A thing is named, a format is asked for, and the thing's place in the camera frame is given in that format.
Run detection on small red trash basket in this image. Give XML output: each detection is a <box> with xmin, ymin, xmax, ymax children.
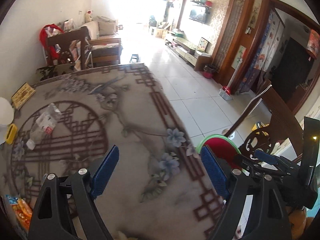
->
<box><xmin>202</xmin><ymin>65</ymin><xmax>216</xmax><ymax>79</ymax></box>

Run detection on red bin green rim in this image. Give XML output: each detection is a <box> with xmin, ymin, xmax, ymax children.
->
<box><xmin>196</xmin><ymin>134</ymin><xmax>241</xmax><ymax>169</ymax></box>

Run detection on carved wooden chair near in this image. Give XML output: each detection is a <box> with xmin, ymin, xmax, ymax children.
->
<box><xmin>224</xmin><ymin>79</ymin><xmax>303</xmax><ymax>163</ymax></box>

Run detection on patterned floral tablecloth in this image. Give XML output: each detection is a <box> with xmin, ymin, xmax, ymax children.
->
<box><xmin>1</xmin><ymin>64</ymin><xmax>223</xmax><ymax>239</ymax></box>

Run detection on crushed clear plastic bottle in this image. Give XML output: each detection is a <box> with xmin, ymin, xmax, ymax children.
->
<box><xmin>26</xmin><ymin>103</ymin><xmax>62</xmax><ymax>150</ymax></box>

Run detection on orange snack packet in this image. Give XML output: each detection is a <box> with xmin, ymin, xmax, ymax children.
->
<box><xmin>13</xmin><ymin>198</ymin><xmax>33</xmax><ymax>231</ymax></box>

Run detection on white mop bucket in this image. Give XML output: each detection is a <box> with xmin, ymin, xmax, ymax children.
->
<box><xmin>219</xmin><ymin>86</ymin><xmax>233</xmax><ymax>101</ymax></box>

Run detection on blue white snack packet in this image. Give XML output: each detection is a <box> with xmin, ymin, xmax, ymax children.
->
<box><xmin>5</xmin><ymin>194</ymin><xmax>18</xmax><ymax>205</ymax></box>

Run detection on yellow tape measure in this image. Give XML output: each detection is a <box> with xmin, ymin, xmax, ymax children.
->
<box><xmin>5</xmin><ymin>124</ymin><xmax>17</xmax><ymax>145</ymax></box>

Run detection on yellow patterned book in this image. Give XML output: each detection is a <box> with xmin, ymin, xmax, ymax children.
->
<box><xmin>11</xmin><ymin>82</ymin><xmax>36</xmax><ymax>110</ymax></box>

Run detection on white desk fan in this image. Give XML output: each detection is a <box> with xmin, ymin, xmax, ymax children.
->
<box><xmin>0</xmin><ymin>97</ymin><xmax>14</xmax><ymax>144</ymax></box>

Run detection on low TV cabinet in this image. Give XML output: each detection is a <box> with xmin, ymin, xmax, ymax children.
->
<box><xmin>165</xmin><ymin>33</ymin><xmax>212</xmax><ymax>72</ymax></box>

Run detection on small black stool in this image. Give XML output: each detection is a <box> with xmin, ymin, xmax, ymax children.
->
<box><xmin>130</xmin><ymin>54</ymin><xmax>140</xmax><ymax>63</ymax></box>

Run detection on wooden sofa with cushions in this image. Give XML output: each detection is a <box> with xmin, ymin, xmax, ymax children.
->
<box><xmin>81</xmin><ymin>16</ymin><xmax>123</xmax><ymax>67</ymax></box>

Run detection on red bag on chair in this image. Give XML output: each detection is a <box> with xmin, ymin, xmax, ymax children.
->
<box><xmin>39</xmin><ymin>24</ymin><xmax>64</xmax><ymax>66</ymax></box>

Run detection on wooden chair far end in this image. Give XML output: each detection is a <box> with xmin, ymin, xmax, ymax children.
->
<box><xmin>52</xmin><ymin>26</ymin><xmax>90</xmax><ymax>70</ymax></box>

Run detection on wall mounted television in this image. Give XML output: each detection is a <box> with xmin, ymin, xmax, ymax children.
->
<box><xmin>189</xmin><ymin>7</ymin><xmax>207</xmax><ymax>23</ymax></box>

